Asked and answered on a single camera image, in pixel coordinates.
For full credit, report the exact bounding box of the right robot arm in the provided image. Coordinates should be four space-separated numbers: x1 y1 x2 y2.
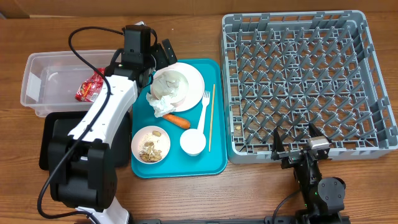
264 123 351 224

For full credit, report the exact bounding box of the peanut shells and rice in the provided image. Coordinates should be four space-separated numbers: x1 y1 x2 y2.
139 131 170 163

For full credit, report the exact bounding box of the wooden chopstick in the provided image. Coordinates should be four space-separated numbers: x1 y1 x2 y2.
208 84 216 152

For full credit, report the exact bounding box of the orange carrot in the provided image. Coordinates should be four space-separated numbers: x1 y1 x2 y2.
163 114 190 129

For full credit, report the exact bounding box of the grey dishwasher rack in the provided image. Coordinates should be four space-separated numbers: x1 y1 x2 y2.
221 10 397 164

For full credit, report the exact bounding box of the white napkin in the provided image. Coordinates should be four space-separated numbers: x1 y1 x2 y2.
152 70 188 103

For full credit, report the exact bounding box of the pink bowl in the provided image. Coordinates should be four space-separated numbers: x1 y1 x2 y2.
131 126 171 164

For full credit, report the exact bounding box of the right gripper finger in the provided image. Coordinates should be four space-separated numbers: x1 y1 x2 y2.
272 128 285 154
308 123 325 138

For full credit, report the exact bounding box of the white plastic fork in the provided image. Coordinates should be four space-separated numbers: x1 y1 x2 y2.
197 91 210 133

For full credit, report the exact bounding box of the white cup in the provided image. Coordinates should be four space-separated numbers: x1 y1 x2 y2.
180 129 206 156

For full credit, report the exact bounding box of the clear plastic bin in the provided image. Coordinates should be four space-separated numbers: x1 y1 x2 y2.
20 49 134 118

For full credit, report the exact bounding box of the red snack wrapper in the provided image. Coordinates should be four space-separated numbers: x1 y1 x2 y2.
75 72 104 102

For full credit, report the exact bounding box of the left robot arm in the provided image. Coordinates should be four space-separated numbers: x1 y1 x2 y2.
37 22 177 223

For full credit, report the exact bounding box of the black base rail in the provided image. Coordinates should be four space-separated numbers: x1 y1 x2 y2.
133 216 351 224

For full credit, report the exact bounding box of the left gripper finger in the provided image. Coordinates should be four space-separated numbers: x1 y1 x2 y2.
162 39 178 65
154 44 169 70

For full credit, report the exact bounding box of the teal serving tray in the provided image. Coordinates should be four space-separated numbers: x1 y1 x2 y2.
131 58 228 179

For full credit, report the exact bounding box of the black tray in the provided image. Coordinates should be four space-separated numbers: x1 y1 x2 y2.
39 111 132 170

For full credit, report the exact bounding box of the white tissue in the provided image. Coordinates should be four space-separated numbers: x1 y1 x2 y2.
146 93 176 118

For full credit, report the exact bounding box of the white round plate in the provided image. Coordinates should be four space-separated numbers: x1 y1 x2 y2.
154 62 205 112

